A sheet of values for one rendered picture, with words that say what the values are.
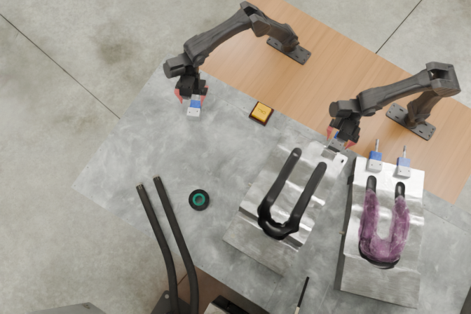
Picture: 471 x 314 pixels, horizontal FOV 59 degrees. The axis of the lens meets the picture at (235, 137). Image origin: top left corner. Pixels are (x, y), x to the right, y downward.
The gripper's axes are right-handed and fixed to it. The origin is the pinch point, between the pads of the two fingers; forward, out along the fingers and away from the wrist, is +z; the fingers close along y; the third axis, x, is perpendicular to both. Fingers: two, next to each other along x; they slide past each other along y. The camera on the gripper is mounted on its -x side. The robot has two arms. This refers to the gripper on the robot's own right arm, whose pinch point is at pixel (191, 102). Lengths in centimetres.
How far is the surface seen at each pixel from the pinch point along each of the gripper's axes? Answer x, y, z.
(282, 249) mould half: -40, 42, 30
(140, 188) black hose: -25.6, -14.9, 25.1
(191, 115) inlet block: 1.1, -0.3, 7.7
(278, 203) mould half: -30, 38, 17
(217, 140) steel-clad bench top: -2.7, 11.2, 15.7
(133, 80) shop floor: 88, -57, 56
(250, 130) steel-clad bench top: 2.9, 24.0, 12.6
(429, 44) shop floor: 133, 132, 30
